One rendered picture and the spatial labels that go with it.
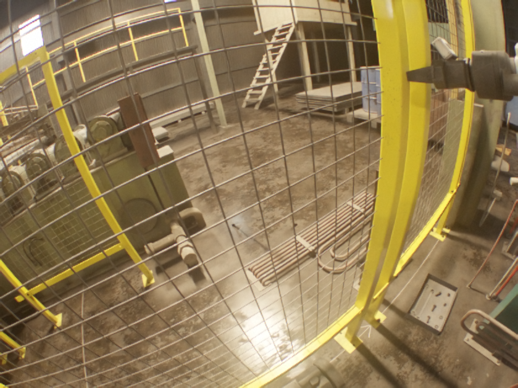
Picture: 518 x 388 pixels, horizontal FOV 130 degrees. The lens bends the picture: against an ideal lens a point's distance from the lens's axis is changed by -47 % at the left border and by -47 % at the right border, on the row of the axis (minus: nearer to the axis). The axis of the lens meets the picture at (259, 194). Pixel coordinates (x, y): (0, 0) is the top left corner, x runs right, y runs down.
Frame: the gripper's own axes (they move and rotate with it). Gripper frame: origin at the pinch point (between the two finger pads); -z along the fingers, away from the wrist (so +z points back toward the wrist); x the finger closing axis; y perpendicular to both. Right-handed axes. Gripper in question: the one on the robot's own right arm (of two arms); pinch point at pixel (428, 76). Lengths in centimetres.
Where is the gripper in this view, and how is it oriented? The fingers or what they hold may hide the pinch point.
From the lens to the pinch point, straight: 52.8
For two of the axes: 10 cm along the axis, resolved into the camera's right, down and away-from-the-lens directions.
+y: 2.3, 9.0, 3.6
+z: 4.3, 2.4, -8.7
